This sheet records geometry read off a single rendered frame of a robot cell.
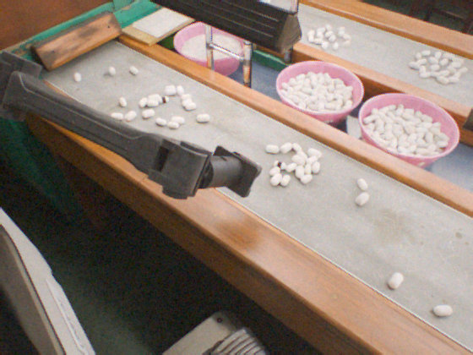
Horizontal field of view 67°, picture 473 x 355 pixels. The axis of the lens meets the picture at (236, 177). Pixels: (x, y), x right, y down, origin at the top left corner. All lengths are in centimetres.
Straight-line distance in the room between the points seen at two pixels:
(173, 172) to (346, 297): 42
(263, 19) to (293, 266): 50
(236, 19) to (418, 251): 63
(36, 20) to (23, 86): 62
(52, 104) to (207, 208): 38
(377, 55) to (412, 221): 70
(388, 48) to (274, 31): 77
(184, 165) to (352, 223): 47
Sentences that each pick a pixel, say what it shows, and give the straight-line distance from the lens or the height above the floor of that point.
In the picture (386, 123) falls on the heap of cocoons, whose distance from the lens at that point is 115.
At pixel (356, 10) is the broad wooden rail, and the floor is 76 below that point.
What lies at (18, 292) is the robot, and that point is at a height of 126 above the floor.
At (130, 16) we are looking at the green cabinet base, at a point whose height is 80.
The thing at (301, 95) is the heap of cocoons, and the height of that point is 74.
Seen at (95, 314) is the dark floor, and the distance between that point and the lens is 163.
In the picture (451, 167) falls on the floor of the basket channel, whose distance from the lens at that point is 119.
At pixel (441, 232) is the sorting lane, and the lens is 94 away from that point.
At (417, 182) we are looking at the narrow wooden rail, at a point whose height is 76.
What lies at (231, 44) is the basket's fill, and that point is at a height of 73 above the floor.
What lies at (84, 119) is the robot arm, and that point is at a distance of 63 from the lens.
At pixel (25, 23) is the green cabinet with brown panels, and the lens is 131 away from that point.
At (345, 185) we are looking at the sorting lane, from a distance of 94.
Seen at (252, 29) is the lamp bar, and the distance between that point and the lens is 80.
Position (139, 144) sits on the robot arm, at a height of 105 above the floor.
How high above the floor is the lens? 144
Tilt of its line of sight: 50 degrees down
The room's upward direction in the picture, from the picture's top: straight up
